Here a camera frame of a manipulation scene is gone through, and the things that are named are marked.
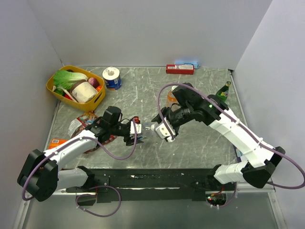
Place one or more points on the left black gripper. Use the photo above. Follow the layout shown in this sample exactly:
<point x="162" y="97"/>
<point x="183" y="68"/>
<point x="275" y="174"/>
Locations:
<point x="128" y="140"/>

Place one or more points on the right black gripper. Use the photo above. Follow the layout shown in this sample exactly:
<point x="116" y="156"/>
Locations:
<point x="165" y="112"/>

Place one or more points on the orange juice bottle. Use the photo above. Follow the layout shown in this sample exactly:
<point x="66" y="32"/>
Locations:
<point x="170" y="99"/>

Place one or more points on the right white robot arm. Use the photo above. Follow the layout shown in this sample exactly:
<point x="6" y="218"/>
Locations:
<point x="259" y="160"/>

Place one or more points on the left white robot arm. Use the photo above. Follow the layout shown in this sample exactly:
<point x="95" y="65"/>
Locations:
<point x="42" y="174"/>

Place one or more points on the green glass bottle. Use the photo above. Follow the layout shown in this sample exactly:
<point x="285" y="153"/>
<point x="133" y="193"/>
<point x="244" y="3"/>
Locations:
<point x="223" y="92"/>

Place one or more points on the red rectangular box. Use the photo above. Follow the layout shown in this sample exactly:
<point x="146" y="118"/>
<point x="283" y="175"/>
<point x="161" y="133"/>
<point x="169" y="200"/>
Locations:
<point x="180" y="69"/>

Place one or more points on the red snack bag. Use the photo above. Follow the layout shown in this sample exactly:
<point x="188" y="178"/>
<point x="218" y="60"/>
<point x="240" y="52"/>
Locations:
<point x="78" y="128"/>

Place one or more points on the light blue box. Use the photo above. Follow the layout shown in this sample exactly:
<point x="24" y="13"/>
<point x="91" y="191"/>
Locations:
<point x="188" y="62"/>

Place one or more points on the blue wrapped toilet paper roll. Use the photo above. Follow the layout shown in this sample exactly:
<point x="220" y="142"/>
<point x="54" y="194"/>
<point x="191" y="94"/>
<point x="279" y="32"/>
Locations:
<point x="112" y="78"/>

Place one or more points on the brown and cream jar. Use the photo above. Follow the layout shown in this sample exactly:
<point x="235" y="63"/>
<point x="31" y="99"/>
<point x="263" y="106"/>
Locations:
<point x="83" y="92"/>

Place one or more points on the purple onion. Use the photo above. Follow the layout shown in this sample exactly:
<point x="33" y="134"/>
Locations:
<point x="93" y="82"/>

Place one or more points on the orange packet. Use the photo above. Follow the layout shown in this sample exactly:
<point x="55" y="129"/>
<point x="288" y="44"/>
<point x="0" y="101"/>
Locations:
<point x="56" y="142"/>

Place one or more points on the white and purple box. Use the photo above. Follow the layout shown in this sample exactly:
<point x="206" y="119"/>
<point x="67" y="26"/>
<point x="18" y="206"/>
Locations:
<point x="238" y="152"/>

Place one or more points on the green lettuce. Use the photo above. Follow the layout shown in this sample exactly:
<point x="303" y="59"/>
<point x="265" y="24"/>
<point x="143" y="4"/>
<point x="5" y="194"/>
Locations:
<point x="66" y="79"/>

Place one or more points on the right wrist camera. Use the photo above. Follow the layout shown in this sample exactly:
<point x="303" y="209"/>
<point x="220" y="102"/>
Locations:
<point x="165" y="131"/>

